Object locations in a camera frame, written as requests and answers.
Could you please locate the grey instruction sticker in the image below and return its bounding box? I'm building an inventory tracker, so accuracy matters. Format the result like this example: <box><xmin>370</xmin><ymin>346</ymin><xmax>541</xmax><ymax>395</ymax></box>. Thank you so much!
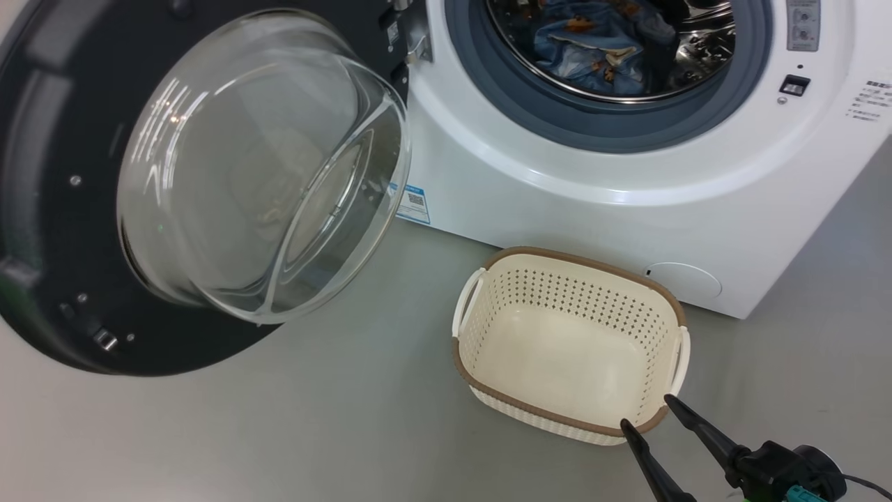
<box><xmin>786</xmin><ymin>0</ymin><xmax>822</xmax><ymax>53</ymax></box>

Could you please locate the stainless steel washer drum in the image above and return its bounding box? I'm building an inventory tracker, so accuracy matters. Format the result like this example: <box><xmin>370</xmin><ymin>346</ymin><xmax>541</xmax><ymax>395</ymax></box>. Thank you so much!
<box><xmin>486</xmin><ymin>0</ymin><xmax>738</xmax><ymax>105</ymax></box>

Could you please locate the blue printed garment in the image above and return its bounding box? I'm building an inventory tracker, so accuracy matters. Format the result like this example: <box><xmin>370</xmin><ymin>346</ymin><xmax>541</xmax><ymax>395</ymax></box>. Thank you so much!
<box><xmin>533</xmin><ymin>0</ymin><xmax>681</xmax><ymax>98</ymax></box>

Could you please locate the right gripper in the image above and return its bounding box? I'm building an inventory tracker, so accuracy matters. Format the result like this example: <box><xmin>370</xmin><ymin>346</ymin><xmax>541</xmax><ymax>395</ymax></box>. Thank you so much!
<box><xmin>620</xmin><ymin>394</ymin><xmax>824</xmax><ymax>502</ymax></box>

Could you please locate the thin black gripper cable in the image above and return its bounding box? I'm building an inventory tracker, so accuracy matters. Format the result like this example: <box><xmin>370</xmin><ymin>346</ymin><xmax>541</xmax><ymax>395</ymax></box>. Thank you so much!
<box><xmin>840</xmin><ymin>473</ymin><xmax>892</xmax><ymax>500</ymax></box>

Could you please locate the metal door hinge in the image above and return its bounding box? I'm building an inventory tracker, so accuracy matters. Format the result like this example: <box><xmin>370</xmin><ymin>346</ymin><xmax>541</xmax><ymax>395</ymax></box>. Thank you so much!
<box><xmin>379</xmin><ymin>0</ymin><xmax>433</xmax><ymax>79</ymax></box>

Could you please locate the cream perforated laundry basket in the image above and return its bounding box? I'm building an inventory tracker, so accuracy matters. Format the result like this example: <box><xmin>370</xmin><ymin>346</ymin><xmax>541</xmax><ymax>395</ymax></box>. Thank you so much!
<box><xmin>452</xmin><ymin>246</ymin><xmax>691</xmax><ymax>447</ymax></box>

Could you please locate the grey rubber door gasket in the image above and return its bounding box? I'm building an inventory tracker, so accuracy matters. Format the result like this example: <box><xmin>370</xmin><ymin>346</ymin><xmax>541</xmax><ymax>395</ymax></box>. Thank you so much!
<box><xmin>445</xmin><ymin>0</ymin><xmax>775</xmax><ymax>155</ymax></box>

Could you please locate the black washing machine door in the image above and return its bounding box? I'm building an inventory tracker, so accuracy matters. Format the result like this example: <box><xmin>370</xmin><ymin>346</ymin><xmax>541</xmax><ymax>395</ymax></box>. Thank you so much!
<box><xmin>0</xmin><ymin>0</ymin><xmax>433</xmax><ymax>378</ymax></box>

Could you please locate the blue white energy label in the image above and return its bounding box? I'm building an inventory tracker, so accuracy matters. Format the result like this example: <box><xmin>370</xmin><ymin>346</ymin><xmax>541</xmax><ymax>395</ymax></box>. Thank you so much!
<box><xmin>390</xmin><ymin>183</ymin><xmax>431</xmax><ymax>225</ymax></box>

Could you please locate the round white filter cover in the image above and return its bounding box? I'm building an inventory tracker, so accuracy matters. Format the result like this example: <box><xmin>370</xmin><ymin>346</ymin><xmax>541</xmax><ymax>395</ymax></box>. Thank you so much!
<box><xmin>645</xmin><ymin>262</ymin><xmax>723</xmax><ymax>305</ymax></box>

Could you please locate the printed warning text sticker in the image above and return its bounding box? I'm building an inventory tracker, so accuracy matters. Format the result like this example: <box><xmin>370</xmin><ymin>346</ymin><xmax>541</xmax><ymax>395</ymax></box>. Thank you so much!
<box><xmin>845</xmin><ymin>79</ymin><xmax>892</xmax><ymax>124</ymax></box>

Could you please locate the white front-load washing machine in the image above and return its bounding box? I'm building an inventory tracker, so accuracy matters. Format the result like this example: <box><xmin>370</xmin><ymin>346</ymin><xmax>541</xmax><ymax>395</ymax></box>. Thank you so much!
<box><xmin>389</xmin><ymin>0</ymin><xmax>892</xmax><ymax>320</ymax></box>

